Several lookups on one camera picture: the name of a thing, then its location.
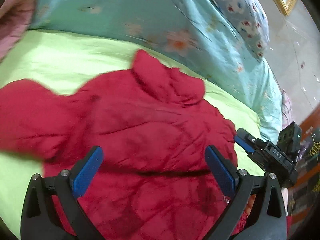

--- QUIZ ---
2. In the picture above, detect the piglet print pillow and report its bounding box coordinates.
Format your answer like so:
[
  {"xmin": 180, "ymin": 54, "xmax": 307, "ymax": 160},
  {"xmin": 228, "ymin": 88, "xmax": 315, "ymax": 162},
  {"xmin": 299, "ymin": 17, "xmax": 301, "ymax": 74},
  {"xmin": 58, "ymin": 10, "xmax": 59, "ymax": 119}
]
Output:
[{"xmin": 212, "ymin": 0, "xmax": 270, "ymax": 61}]

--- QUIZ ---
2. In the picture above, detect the lime green bed quilt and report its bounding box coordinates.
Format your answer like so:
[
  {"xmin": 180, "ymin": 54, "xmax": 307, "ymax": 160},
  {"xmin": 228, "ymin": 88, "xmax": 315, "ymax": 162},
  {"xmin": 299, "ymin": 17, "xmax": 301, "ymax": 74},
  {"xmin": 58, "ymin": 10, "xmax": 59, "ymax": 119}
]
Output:
[{"xmin": 1, "ymin": 30, "xmax": 262, "ymax": 239}]

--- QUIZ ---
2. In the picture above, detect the pink folded quilt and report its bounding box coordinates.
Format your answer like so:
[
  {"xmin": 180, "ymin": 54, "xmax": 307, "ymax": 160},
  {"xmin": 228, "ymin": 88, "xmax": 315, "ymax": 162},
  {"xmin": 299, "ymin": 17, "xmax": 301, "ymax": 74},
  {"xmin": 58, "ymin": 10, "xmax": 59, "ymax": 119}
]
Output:
[{"xmin": 1, "ymin": 0, "xmax": 36, "ymax": 59}]

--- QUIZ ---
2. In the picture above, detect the red quilted puffer jacket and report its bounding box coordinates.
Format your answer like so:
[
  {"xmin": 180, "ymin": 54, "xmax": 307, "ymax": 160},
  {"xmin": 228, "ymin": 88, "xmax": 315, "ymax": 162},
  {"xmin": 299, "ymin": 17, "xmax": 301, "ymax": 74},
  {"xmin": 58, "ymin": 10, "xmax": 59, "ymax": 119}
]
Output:
[{"xmin": 1, "ymin": 50, "xmax": 237, "ymax": 239}]

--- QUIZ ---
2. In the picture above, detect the teal floral duvet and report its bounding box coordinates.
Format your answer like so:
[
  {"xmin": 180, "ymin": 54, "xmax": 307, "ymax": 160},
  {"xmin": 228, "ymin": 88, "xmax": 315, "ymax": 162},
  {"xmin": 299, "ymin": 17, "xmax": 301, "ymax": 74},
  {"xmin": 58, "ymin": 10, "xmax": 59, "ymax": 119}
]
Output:
[{"xmin": 31, "ymin": 0, "xmax": 282, "ymax": 142}]

